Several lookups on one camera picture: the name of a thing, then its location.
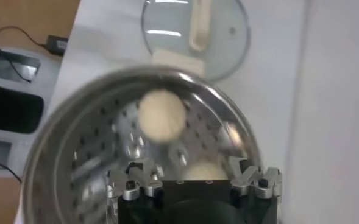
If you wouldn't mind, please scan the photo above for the perforated steel steamer basket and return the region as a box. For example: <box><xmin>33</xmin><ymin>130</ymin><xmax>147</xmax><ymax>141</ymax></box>
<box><xmin>22</xmin><ymin>66</ymin><xmax>262</xmax><ymax>224</ymax></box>

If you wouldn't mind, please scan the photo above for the white steamed baozi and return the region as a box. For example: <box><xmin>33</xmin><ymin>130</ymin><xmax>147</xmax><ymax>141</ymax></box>
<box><xmin>137</xmin><ymin>89</ymin><xmax>188</xmax><ymax>144</ymax></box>
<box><xmin>183</xmin><ymin>160</ymin><xmax>229</xmax><ymax>181</ymax></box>

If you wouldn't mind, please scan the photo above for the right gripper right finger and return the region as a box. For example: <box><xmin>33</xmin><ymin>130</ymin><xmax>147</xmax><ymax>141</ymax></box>
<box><xmin>230</xmin><ymin>158</ymin><xmax>283</xmax><ymax>197</ymax></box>

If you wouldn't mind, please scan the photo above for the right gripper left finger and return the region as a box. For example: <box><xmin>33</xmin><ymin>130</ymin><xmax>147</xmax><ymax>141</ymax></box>
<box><xmin>107</xmin><ymin>160</ymin><xmax>165</xmax><ymax>201</ymax></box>

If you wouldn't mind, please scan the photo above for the glass lid with cream handle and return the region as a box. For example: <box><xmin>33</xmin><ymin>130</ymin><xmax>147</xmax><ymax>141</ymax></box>
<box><xmin>141</xmin><ymin>0</ymin><xmax>252</xmax><ymax>82</ymax></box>

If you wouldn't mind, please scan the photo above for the black power brick with cable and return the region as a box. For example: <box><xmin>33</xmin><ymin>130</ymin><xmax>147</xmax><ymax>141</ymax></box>
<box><xmin>0</xmin><ymin>26</ymin><xmax>69</xmax><ymax>58</ymax></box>

